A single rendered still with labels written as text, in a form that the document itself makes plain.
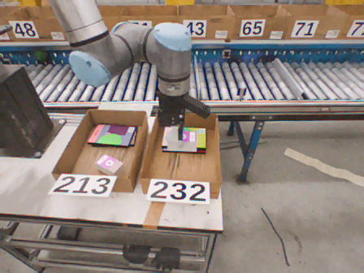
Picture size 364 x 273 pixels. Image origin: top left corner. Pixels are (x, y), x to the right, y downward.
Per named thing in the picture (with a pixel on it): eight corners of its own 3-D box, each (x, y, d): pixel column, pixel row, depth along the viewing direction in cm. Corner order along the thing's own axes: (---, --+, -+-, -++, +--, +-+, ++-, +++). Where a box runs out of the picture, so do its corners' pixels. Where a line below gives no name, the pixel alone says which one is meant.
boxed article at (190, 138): (169, 140, 82) (168, 130, 79) (196, 140, 82) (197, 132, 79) (167, 150, 78) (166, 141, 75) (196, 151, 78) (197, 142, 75)
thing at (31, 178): (-55, 213, 80) (-61, 208, 78) (35, 115, 122) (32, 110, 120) (222, 234, 75) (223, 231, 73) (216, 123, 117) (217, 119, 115)
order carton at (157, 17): (123, 41, 159) (119, 15, 147) (129, 28, 180) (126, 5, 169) (178, 41, 159) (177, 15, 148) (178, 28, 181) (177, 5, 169)
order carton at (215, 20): (177, 41, 159) (177, 15, 148) (177, 28, 181) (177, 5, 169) (231, 41, 160) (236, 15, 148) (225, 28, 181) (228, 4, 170)
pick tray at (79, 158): (60, 190, 84) (49, 174, 77) (93, 125, 112) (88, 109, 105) (133, 193, 83) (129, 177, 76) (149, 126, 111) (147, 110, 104)
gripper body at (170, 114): (161, 114, 76) (158, 82, 67) (187, 114, 75) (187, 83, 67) (158, 128, 70) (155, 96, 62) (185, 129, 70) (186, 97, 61)
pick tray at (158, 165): (141, 194, 83) (138, 179, 76) (158, 127, 110) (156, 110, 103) (218, 200, 81) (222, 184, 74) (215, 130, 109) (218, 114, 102)
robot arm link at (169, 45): (164, 18, 57) (199, 23, 54) (166, 63, 66) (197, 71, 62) (142, 28, 51) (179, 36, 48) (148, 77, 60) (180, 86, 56)
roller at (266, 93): (266, 107, 131) (268, 100, 128) (246, 67, 169) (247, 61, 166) (274, 107, 131) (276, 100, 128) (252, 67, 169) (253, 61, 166)
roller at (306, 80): (325, 108, 132) (319, 105, 131) (292, 68, 170) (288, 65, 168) (332, 101, 129) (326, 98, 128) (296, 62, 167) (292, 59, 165)
